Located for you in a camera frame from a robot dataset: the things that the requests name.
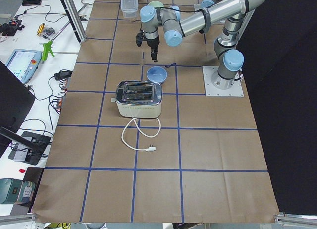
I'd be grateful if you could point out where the black monitor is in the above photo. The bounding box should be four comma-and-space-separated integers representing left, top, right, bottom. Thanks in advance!
0, 63, 50, 165

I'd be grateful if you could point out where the black smartphone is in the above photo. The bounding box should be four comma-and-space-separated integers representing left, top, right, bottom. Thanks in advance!
22, 0, 42, 6

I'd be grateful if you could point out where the clear plastic food container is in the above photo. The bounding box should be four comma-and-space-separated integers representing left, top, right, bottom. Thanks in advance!
120, 0, 138, 18

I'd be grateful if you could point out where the green metal box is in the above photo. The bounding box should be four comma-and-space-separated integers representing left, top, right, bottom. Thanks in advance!
0, 178, 23, 204

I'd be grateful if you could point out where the black power adapter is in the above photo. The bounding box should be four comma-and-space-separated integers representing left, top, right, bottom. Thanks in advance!
54, 70, 73, 81

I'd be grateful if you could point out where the teach pendant with screen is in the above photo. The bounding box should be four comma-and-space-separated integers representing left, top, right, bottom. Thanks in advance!
5, 49, 42, 84

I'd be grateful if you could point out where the cream and chrome toaster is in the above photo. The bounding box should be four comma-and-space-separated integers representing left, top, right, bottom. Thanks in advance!
111, 81, 162, 118

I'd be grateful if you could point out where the white toaster power cord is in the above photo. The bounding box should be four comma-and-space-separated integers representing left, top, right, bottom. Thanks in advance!
120, 116, 162, 153

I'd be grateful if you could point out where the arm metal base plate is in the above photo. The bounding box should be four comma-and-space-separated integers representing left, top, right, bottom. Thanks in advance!
202, 66, 244, 98
194, 3, 205, 12

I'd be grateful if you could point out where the green bowl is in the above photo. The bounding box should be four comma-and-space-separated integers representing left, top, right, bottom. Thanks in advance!
148, 1, 164, 8

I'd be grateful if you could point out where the green plastic clamp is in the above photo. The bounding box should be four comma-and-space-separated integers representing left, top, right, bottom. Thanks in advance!
41, 40, 55, 63

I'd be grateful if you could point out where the yellow tool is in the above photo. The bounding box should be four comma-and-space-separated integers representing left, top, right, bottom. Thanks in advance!
37, 23, 45, 36

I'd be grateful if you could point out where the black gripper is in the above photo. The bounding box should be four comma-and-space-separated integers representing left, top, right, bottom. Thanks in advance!
145, 36, 159, 62

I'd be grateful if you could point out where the aluminium frame post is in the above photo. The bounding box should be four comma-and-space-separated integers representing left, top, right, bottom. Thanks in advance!
60, 0, 87, 43

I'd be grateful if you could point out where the blue bowl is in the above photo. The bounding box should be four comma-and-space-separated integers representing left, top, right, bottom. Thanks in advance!
146, 66, 167, 84

